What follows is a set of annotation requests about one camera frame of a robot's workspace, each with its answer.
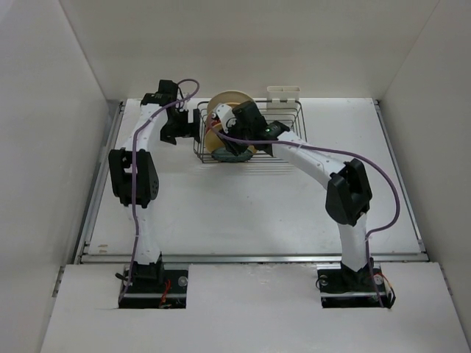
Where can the cream plate rear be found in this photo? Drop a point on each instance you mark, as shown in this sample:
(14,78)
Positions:
(229,97)

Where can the yellow plate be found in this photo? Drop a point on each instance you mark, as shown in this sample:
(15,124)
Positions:
(224,111)
(213,142)

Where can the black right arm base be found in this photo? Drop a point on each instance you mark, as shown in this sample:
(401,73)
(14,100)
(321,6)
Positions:
(341,287)

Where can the pink plate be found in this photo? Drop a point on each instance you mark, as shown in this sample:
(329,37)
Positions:
(211,121)

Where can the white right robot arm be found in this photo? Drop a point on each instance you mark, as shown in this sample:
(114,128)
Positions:
(348,192)

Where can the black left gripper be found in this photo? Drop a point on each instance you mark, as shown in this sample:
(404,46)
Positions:
(189,129)

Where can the black wire dish rack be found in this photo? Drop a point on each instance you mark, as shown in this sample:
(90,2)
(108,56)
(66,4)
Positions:
(277,122)

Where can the white cutlery holder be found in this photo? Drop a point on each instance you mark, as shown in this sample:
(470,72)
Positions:
(282,97)

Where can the yellow plate middle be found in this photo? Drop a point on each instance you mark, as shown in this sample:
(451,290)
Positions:
(224,111)

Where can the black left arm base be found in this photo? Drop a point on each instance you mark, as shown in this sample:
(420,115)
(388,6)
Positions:
(153,287)

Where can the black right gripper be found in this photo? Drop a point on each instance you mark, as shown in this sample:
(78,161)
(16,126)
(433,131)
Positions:
(235,148)

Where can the yellow plate front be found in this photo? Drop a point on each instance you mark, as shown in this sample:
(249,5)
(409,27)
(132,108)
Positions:
(213,142)

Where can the small teal patterned plate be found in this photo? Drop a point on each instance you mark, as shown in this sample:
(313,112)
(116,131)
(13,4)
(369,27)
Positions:
(222,155)

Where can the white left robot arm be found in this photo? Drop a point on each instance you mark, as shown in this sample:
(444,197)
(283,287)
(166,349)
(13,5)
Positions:
(163,118)

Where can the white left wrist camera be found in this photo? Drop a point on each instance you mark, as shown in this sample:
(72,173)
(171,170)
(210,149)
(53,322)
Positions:
(182,104)

